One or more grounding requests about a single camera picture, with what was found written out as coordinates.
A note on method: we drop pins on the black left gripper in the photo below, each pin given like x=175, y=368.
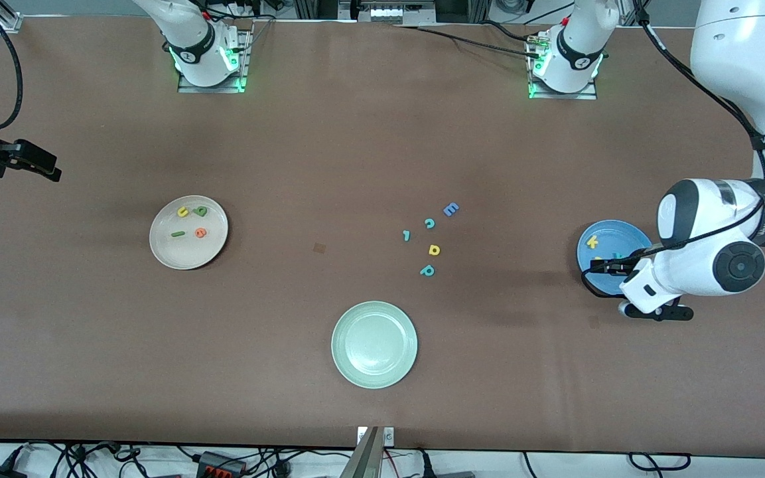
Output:
x=622, y=267

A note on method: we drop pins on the yellow foam letter k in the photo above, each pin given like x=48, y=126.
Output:
x=593, y=241

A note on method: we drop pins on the blue plate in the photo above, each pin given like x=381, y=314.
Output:
x=611, y=232

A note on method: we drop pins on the aluminium corner profile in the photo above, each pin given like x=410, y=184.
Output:
x=9, y=21

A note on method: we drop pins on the blue foam letter E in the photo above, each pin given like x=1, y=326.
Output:
x=450, y=210

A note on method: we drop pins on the teal foam letter p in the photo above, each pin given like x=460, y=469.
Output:
x=427, y=270

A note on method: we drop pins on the beige brown plate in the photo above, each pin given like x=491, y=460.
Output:
x=188, y=253

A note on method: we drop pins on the brown table cover cloth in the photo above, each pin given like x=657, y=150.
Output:
x=90, y=365

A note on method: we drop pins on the pale green plate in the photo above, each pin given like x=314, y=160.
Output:
x=374, y=344

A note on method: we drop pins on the black power plug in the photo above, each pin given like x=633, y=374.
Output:
x=427, y=468

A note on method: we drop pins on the white socket strip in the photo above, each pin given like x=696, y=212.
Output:
x=385, y=13

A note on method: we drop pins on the black orange power strip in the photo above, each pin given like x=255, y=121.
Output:
x=219, y=465

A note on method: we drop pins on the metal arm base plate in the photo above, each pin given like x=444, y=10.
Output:
x=244, y=73
x=591, y=95

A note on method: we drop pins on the small white mounting bracket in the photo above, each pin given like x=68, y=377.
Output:
x=389, y=436

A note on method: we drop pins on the grey metal camera pole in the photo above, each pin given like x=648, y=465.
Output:
x=365, y=458

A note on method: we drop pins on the dark metal frame rack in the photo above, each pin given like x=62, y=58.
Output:
x=319, y=8

